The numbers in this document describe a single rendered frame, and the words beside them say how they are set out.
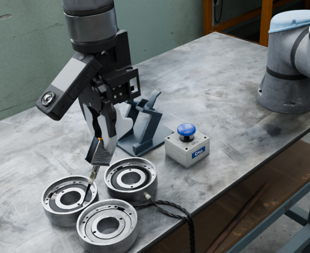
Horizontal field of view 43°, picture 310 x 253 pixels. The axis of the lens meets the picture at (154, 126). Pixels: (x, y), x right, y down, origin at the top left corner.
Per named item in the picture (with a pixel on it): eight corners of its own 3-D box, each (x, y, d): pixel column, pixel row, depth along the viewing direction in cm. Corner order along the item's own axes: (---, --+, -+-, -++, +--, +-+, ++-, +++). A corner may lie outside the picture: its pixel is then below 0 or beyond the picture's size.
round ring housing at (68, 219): (35, 225, 74) (30, 210, 71) (61, 187, 82) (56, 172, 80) (88, 233, 71) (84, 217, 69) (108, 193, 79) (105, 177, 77)
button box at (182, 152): (187, 168, 84) (186, 150, 81) (165, 154, 88) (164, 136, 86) (213, 152, 88) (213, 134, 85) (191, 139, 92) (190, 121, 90)
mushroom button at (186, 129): (186, 153, 84) (186, 134, 81) (174, 145, 87) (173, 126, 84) (200, 145, 86) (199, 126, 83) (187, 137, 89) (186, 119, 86)
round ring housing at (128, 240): (119, 270, 64) (116, 253, 62) (68, 248, 68) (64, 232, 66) (150, 225, 71) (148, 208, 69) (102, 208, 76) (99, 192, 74)
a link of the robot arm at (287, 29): (293, 51, 105) (300, 0, 98) (331, 70, 95) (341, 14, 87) (255, 61, 102) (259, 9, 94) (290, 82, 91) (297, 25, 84)
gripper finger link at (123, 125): (141, 146, 71) (132, 101, 67) (115, 161, 68) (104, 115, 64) (131, 141, 73) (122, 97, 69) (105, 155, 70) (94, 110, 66)
